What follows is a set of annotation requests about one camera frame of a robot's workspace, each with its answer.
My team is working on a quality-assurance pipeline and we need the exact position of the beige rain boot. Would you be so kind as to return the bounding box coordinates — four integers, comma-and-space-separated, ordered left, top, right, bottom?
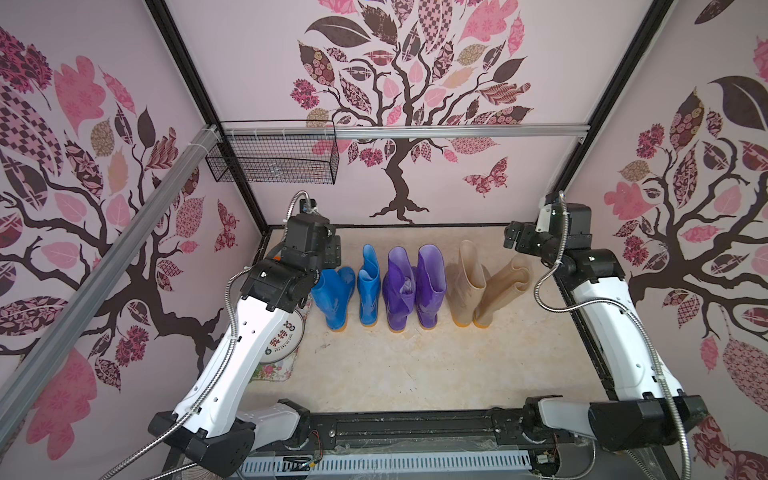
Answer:
446, 240, 487, 327
473, 254, 533, 328

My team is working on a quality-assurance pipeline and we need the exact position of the blue rain boot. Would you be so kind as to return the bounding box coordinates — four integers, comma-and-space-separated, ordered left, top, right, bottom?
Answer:
357, 244, 381, 327
311, 266, 356, 332

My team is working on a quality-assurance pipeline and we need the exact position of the purple rain boot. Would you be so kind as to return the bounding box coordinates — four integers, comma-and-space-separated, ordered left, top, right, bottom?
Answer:
415, 244, 447, 330
382, 246, 416, 332

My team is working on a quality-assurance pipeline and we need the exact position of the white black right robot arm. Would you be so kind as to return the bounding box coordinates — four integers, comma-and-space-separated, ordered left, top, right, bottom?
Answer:
504, 200, 708, 451

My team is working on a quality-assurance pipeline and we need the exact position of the left metal flex conduit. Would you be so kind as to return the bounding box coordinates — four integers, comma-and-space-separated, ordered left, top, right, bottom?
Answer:
98, 190, 313, 480

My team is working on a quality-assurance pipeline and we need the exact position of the black wire basket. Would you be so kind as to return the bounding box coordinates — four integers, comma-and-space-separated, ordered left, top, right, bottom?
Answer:
206, 120, 340, 184

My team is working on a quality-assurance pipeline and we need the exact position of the horizontal aluminium rail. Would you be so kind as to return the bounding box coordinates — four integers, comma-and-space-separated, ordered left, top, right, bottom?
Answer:
224, 124, 590, 140

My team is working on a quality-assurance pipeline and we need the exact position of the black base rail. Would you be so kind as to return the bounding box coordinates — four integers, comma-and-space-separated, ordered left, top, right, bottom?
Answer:
283, 407, 531, 450

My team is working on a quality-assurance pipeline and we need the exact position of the white slotted cable duct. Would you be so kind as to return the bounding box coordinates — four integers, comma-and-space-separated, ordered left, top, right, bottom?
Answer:
240, 450, 532, 478

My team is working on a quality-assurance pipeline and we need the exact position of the diagonal aluminium rail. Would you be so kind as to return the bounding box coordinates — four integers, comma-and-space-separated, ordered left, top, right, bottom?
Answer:
1, 125, 220, 445

